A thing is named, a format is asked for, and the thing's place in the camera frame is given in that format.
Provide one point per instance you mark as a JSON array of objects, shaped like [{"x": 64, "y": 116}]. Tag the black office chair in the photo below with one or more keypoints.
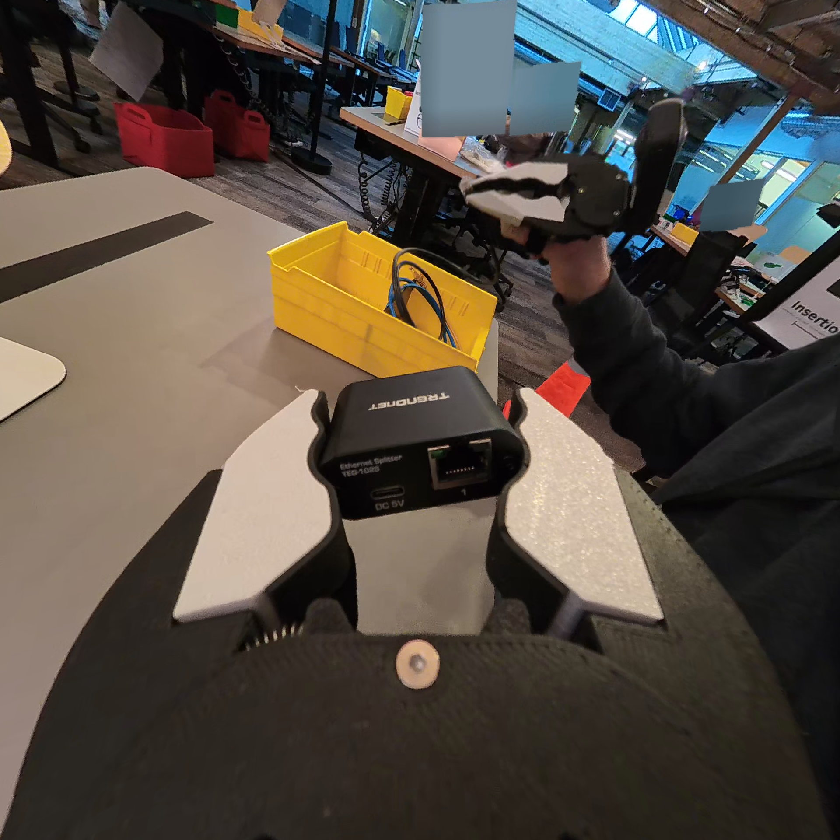
[{"x": 695, "y": 295}]

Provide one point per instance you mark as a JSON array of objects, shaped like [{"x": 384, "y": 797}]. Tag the wooden table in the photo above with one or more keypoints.
[{"x": 374, "y": 121}]

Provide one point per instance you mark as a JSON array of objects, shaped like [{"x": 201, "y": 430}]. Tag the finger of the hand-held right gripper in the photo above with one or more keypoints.
[
  {"x": 538, "y": 172},
  {"x": 525, "y": 207}
]

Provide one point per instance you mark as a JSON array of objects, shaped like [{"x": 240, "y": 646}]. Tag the red tote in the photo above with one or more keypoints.
[
  {"x": 239, "y": 128},
  {"x": 164, "y": 141}
]

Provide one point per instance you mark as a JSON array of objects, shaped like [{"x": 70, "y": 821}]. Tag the person's right forearm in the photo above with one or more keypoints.
[{"x": 656, "y": 380}]

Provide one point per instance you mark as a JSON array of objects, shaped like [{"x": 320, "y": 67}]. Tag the hanging white paper sheet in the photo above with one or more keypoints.
[{"x": 128, "y": 52}]

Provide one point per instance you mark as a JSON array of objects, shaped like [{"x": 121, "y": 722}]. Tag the person's right hand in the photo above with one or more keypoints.
[{"x": 577, "y": 269}]

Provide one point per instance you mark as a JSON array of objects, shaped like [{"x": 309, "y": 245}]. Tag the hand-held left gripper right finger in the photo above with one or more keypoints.
[{"x": 571, "y": 518}]

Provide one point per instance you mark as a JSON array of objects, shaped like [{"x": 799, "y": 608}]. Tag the small yellow bin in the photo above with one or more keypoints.
[{"x": 315, "y": 308}]

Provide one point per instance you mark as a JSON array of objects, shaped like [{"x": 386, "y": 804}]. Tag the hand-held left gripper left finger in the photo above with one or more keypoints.
[{"x": 262, "y": 512}]

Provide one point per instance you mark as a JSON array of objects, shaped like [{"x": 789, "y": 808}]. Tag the black ethernet splitter box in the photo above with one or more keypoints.
[{"x": 407, "y": 420}]

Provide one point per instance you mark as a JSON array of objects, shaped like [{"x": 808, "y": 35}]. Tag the white sign with black print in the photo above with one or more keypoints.
[{"x": 800, "y": 315}]

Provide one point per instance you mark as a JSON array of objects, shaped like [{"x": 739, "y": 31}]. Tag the black floor stand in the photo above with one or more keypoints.
[{"x": 315, "y": 157}]

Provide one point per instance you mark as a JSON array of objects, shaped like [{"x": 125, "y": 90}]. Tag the green bin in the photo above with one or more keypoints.
[{"x": 226, "y": 16}]

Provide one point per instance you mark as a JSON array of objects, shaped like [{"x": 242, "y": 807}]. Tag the red bin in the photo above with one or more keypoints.
[{"x": 564, "y": 390}]

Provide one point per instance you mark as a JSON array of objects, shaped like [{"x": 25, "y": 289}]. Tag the white document stand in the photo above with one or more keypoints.
[{"x": 26, "y": 377}]

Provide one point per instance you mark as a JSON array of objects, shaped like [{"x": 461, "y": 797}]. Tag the person's dark jacket torso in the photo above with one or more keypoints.
[{"x": 774, "y": 525}]

